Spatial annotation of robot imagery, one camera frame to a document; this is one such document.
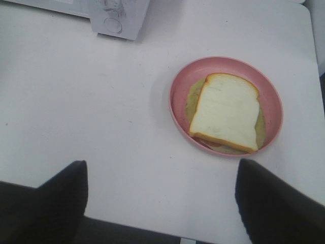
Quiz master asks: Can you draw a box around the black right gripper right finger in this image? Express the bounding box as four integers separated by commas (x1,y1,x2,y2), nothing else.
235,159,324,243

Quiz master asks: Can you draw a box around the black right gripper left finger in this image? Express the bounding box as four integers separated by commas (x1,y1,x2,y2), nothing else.
0,160,89,244

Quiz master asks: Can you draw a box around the toast sandwich with lettuce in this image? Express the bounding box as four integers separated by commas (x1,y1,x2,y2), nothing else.
185,73,266,154

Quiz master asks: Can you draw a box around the pink round plate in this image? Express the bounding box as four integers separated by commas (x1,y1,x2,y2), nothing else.
169,56,283,157

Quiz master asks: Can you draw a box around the round white door button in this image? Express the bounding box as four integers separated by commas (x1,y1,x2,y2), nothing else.
104,18,122,33

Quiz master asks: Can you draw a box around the white timer knob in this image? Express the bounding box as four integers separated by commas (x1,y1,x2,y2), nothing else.
103,0,125,13

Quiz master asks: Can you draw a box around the white microwave oven body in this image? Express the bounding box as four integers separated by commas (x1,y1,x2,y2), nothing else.
11,0,150,40

